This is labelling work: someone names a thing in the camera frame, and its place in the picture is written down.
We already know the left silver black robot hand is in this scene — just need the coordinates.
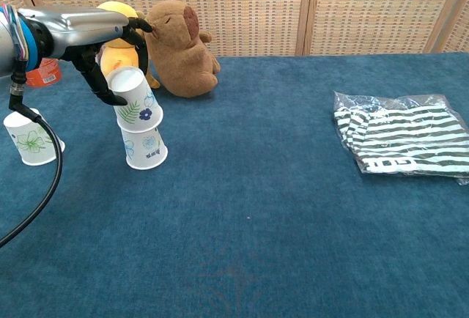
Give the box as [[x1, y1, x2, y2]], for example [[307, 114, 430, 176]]
[[18, 5, 154, 107]]

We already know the paper cup navy flower fern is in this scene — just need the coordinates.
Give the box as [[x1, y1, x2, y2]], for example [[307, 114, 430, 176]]
[[106, 65, 163, 133]]

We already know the paper cup green flower print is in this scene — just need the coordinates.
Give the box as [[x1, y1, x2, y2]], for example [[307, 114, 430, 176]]
[[3, 108, 66, 167]]

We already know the paper cup blue flower text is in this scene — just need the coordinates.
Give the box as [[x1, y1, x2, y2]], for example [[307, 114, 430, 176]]
[[119, 125, 169, 171]]

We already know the yellow plush toy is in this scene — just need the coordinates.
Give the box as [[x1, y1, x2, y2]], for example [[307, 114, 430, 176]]
[[96, 1, 161, 90]]

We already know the orange tub with red lid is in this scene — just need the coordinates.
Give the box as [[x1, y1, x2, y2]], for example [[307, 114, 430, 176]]
[[24, 57, 63, 89]]

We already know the brown capybara plush toy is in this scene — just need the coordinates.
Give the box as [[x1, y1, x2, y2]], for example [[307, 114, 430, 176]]
[[143, 0, 221, 99]]

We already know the woven wooden folding screen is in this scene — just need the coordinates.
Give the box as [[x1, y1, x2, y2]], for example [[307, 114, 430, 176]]
[[0, 0, 469, 67]]

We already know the blue tablecloth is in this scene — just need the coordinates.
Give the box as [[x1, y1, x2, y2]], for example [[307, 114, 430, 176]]
[[0, 52, 469, 318]]

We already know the striped garment in plastic bag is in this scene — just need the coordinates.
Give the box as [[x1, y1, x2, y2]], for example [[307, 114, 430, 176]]
[[332, 90, 469, 186]]

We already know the black cable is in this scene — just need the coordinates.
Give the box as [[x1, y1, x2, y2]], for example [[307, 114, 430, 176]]
[[0, 59, 64, 249]]

